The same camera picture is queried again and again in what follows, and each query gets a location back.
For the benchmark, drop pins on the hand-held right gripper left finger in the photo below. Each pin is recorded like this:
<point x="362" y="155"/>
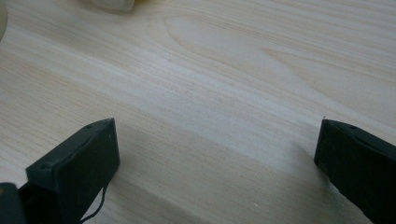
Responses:
<point x="81" y="158"/>

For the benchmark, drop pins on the pale rounded object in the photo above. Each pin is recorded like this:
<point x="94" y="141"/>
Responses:
<point x="113" y="4"/>

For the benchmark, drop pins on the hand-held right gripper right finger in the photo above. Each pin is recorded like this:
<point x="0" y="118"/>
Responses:
<point x="361" y="161"/>

